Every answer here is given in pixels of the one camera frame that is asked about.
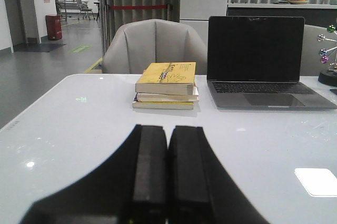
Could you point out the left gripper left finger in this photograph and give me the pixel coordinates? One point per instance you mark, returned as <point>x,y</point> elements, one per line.
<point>128,187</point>

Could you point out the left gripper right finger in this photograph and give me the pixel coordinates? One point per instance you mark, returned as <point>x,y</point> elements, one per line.
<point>200,190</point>

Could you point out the bottom yellow book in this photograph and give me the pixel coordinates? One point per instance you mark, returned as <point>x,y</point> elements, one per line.
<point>164,105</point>

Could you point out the yellow book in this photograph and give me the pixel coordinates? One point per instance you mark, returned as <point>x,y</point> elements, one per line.
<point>164,105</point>
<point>167,78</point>

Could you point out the middle white book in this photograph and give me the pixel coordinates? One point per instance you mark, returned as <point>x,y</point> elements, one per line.
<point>152,97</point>

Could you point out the top yellow book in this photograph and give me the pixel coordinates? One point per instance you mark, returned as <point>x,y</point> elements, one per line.
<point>167,78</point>

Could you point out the left grey armchair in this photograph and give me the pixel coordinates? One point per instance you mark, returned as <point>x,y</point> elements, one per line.
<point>136,45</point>

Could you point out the grey armchair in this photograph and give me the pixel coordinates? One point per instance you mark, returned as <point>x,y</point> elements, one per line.
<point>136,45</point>
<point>310,60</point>

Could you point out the grey open laptop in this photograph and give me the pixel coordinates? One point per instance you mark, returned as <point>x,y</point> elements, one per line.
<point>253,62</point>

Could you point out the right grey armchair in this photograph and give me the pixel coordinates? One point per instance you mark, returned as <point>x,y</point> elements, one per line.
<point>310,60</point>

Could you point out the ferris wheel desk ornament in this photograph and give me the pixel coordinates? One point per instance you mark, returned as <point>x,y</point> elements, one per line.
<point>328,76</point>

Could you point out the red trash bin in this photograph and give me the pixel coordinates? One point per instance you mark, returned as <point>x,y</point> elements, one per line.
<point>53,24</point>

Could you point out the red barrier belt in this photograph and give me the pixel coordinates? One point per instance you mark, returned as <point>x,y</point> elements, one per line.
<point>167,7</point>

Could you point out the metal waiting bench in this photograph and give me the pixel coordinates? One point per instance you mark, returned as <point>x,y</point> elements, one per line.
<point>63,6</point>

